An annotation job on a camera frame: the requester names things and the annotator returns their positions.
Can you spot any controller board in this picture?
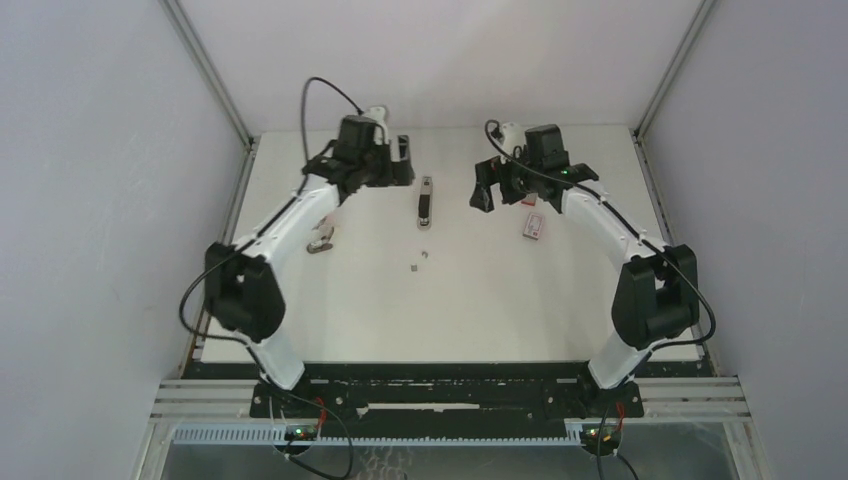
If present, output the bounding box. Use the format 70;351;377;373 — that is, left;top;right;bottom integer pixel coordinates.
579;426;622;457
284;426;319;443

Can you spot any right controller board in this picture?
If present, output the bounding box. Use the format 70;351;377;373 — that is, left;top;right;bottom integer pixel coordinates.
579;426;622;457

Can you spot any right aluminium frame post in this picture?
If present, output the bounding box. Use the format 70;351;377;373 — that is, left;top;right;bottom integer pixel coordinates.
632;0;720;152

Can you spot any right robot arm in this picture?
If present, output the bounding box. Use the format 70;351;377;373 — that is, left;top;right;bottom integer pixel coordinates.
469;120;700;416

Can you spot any right black camera cable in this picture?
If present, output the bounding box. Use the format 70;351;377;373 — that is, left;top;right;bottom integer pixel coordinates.
483;119;718;480

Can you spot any white cable duct rail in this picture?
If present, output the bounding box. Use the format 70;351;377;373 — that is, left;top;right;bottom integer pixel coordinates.
171;423;583;447

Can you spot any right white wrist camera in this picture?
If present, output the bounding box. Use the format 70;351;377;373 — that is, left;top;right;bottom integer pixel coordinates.
499;122;526;158

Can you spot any black camera cable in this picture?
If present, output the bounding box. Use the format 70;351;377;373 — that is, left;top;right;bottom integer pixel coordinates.
483;119;718;480
178;76;367;478

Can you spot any left controller board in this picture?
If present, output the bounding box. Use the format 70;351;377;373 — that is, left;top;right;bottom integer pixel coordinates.
284;426;319;443

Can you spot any aluminium frame post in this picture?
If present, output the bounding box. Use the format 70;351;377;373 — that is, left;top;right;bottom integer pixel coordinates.
632;0;720;152
159;0;254;192

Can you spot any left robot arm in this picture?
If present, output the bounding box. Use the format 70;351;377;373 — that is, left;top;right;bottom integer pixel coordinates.
201;105;415;417

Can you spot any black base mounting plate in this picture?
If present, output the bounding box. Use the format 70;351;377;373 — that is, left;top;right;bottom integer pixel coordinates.
182;360;714;439

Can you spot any closed red staple box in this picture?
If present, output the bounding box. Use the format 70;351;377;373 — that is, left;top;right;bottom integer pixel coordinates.
522;212;544;240

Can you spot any grey black long stapler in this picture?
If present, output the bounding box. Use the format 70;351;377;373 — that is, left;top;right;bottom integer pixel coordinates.
417;176;433;231

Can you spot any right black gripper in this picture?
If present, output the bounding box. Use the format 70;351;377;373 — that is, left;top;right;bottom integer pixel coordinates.
470;146;541;213

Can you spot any small beige stapler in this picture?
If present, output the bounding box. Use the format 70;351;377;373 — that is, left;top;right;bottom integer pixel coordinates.
306;217;335;254

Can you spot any left aluminium frame post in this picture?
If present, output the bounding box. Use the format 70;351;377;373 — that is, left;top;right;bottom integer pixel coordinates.
159;0;254;192

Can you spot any left black camera cable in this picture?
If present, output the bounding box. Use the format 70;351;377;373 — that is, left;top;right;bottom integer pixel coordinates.
178;76;367;478

